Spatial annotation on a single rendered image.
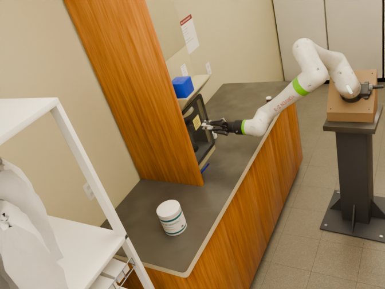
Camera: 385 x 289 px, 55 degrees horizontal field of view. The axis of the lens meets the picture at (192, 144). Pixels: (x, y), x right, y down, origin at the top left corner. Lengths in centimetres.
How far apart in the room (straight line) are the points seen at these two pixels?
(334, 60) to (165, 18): 103
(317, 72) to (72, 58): 132
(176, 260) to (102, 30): 124
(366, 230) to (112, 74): 220
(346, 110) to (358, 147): 29
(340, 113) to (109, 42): 155
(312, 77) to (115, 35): 105
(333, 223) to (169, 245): 161
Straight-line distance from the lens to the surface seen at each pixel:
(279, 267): 299
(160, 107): 208
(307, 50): 211
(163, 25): 213
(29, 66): 202
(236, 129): 225
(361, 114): 263
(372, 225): 323
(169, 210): 199
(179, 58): 222
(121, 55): 207
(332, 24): 498
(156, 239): 209
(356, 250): 307
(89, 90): 226
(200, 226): 206
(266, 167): 280
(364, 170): 287
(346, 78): 242
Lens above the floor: 234
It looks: 31 degrees down
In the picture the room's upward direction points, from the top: 18 degrees counter-clockwise
